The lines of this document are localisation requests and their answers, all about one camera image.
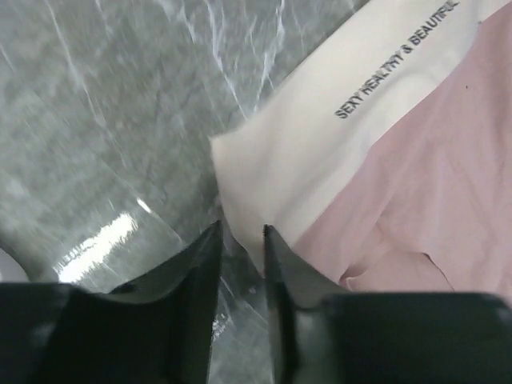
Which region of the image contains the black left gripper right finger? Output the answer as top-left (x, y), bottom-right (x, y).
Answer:
top-left (263, 226), bottom-right (511, 383)

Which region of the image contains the pink underwear white waistband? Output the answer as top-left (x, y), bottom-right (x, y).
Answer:
top-left (211, 1), bottom-right (511, 298)

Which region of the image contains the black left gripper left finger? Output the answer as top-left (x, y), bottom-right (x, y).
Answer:
top-left (1, 222), bottom-right (222, 383)

